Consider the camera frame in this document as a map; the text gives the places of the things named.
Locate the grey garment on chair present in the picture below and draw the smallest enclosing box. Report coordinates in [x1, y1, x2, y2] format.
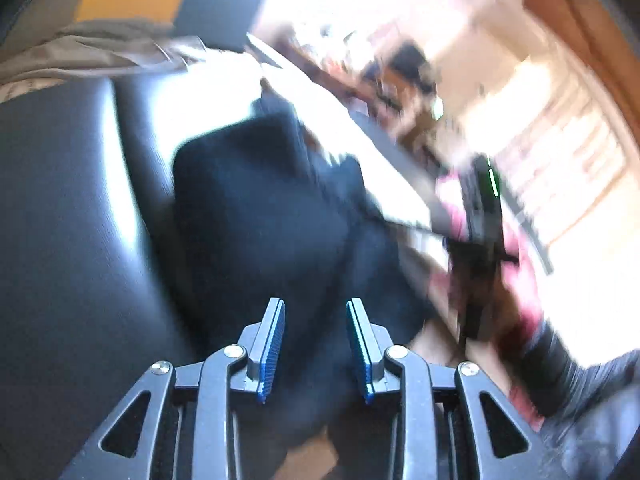
[1, 18, 209, 84]

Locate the wooden wardrobe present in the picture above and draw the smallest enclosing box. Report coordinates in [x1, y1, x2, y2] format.
[523, 0, 639, 136]

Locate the wooden side table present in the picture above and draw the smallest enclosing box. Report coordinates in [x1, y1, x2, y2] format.
[276, 30, 444, 138]

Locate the person's right hand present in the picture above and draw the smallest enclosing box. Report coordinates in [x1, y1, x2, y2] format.
[449, 263, 534, 361]

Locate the beige knit sweater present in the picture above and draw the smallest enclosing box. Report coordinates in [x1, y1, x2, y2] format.
[248, 42, 502, 382]

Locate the black knit sweater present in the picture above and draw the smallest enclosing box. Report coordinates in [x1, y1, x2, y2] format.
[174, 94, 435, 479]

